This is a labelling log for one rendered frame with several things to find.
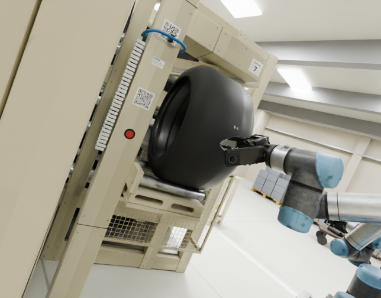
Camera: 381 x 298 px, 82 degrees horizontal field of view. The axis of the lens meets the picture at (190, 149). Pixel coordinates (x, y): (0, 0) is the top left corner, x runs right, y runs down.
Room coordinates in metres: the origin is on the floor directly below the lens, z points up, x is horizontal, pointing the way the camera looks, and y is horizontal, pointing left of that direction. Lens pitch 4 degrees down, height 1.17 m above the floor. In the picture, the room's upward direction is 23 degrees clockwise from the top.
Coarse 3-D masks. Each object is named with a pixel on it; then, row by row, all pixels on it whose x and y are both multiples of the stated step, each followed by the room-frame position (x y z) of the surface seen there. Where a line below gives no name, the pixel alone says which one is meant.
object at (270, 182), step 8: (264, 176) 8.17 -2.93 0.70; (272, 176) 7.98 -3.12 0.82; (280, 176) 7.95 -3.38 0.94; (288, 176) 7.99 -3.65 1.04; (256, 184) 8.28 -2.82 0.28; (264, 184) 8.08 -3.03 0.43; (272, 184) 7.89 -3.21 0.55; (280, 184) 7.70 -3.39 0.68; (264, 192) 7.99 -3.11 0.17; (272, 192) 7.81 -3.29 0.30; (280, 192) 7.63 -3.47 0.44; (280, 200) 7.61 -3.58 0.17
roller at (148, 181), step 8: (144, 176) 0.92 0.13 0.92; (144, 184) 0.92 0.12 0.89; (152, 184) 0.93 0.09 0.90; (160, 184) 0.95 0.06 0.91; (168, 184) 0.96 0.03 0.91; (176, 184) 0.99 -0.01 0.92; (176, 192) 0.98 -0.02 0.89; (184, 192) 1.00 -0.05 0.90; (192, 192) 1.02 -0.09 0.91; (200, 192) 1.04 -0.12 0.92
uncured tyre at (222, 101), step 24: (192, 72) 1.02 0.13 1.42; (216, 72) 0.97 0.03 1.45; (168, 96) 1.24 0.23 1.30; (192, 96) 0.90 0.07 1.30; (216, 96) 0.87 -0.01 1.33; (240, 96) 0.96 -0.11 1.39; (168, 120) 1.37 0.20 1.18; (192, 120) 0.85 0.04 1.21; (216, 120) 0.85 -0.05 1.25; (240, 120) 0.91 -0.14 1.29; (168, 144) 1.35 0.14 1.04; (192, 144) 0.84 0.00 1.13; (216, 144) 0.86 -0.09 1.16; (168, 168) 0.92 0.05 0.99; (192, 168) 0.89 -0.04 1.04; (216, 168) 0.91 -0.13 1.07
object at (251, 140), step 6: (246, 138) 0.70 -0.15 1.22; (252, 138) 0.69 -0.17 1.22; (258, 138) 0.67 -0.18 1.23; (264, 138) 0.67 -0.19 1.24; (240, 144) 0.67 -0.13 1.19; (246, 144) 0.65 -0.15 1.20; (252, 144) 0.64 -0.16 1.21; (258, 144) 0.65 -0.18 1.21; (264, 144) 0.66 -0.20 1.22; (270, 144) 0.66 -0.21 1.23; (276, 144) 0.61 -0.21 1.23; (270, 150) 0.59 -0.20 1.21; (270, 168) 0.61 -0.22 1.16
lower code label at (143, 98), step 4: (140, 88) 0.92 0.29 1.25; (136, 92) 0.92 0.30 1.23; (140, 92) 0.92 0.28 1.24; (144, 92) 0.93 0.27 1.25; (148, 92) 0.94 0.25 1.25; (136, 96) 0.92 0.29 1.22; (140, 96) 0.93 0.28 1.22; (144, 96) 0.93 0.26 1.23; (148, 96) 0.94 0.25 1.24; (152, 96) 0.94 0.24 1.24; (136, 100) 0.92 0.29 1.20; (140, 100) 0.93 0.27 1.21; (144, 100) 0.93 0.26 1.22; (148, 100) 0.94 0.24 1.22; (152, 100) 0.95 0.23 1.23; (136, 104) 0.92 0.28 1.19; (140, 104) 0.93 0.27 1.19; (144, 104) 0.94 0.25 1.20; (148, 104) 0.94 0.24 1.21; (144, 108) 0.94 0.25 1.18; (148, 108) 0.95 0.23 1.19
